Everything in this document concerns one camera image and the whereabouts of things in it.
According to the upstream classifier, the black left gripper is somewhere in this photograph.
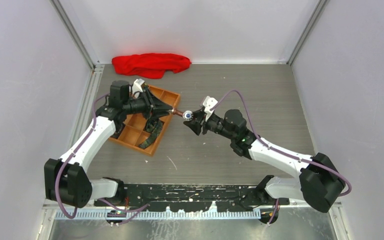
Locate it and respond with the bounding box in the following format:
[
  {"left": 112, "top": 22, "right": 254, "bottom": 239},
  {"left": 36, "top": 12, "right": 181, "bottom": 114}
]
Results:
[{"left": 123, "top": 89, "right": 173, "bottom": 121}]

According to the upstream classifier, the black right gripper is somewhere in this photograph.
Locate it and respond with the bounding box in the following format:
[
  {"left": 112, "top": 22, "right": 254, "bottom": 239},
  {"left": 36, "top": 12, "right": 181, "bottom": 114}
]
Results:
[{"left": 183, "top": 108, "right": 236, "bottom": 141}]

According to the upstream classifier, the brown water faucet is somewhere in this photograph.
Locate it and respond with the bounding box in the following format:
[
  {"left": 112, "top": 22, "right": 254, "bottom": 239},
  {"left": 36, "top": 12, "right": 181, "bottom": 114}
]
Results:
[{"left": 174, "top": 110, "right": 193, "bottom": 121}]

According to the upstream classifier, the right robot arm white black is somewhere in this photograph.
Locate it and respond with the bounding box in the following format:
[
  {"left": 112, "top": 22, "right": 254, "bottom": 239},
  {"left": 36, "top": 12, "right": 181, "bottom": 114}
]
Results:
[{"left": 182, "top": 109, "right": 346, "bottom": 213}]

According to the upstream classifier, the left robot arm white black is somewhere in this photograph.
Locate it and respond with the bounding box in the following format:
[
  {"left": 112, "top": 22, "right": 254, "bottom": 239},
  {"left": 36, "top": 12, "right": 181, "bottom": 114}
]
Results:
[{"left": 44, "top": 79, "right": 175, "bottom": 208}]

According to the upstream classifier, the unrolled green camouflage tie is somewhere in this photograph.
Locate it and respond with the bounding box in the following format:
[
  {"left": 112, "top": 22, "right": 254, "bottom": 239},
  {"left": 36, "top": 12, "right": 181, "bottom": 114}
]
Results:
[{"left": 138, "top": 119, "right": 164, "bottom": 149}]

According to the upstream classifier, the orange compartment tray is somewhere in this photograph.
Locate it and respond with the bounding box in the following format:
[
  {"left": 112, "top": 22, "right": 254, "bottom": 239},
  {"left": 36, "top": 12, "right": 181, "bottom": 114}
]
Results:
[{"left": 108, "top": 85, "right": 181, "bottom": 156}]

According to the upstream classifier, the red cloth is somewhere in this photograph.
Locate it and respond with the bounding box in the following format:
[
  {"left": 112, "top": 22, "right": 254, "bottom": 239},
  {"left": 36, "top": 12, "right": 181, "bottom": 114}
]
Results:
[{"left": 111, "top": 53, "right": 192, "bottom": 79}]

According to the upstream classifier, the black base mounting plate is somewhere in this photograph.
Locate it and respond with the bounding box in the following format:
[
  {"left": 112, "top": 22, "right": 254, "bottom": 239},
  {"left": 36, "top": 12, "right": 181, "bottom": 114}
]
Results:
[{"left": 109, "top": 184, "right": 276, "bottom": 213}]

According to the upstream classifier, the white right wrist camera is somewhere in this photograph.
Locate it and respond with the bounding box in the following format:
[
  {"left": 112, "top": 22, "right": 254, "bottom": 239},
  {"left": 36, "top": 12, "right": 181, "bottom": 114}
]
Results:
[{"left": 201, "top": 96, "right": 218, "bottom": 122}]

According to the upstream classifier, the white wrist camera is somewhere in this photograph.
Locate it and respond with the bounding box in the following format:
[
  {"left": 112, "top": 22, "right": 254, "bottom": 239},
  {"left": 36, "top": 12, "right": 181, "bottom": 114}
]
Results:
[
  {"left": 201, "top": 96, "right": 218, "bottom": 122},
  {"left": 131, "top": 78, "right": 146, "bottom": 97}
]

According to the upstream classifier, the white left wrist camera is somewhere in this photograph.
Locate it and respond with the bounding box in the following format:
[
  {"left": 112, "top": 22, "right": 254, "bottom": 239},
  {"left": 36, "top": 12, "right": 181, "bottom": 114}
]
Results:
[{"left": 131, "top": 78, "right": 146, "bottom": 97}]

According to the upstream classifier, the aluminium slotted rail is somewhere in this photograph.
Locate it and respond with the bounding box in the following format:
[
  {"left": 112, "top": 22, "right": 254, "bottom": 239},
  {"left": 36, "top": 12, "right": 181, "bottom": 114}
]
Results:
[{"left": 54, "top": 209, "right": 262, "bottom": 221}]

